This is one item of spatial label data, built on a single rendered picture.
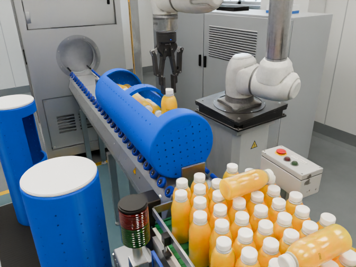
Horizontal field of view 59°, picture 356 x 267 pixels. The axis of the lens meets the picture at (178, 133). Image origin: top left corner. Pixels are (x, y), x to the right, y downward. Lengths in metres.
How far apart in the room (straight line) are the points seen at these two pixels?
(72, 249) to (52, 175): 0.28
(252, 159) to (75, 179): 1.03
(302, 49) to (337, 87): 1.26
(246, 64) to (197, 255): 1.02
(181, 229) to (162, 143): 0.34
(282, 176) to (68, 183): 0.76
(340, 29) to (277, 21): 2.42
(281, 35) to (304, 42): 1.29
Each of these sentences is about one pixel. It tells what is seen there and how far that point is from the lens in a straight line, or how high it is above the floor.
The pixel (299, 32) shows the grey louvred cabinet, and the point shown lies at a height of 1.34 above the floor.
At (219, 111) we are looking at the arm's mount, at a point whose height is 1.06.
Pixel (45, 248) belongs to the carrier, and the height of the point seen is 0.79.
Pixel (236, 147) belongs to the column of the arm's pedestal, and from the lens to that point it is 1.74.
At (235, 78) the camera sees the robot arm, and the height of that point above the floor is 1.24.
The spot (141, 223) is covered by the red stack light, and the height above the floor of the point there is 1.22.
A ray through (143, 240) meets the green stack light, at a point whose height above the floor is 1.18.
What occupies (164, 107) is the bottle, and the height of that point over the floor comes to 1.23.
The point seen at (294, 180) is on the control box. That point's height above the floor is 1.06.
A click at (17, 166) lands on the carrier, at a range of 2.29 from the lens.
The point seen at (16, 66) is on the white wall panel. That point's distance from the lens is 6.15.
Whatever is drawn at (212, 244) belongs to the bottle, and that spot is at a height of 1.02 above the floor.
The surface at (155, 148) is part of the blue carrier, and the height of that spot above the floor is 1.12.
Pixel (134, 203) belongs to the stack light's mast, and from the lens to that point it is 0.68.
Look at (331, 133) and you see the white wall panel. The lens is 4.13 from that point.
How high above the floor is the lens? 1.67
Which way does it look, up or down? 25 degrees down
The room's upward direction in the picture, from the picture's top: 1 degrees counter-clockwise
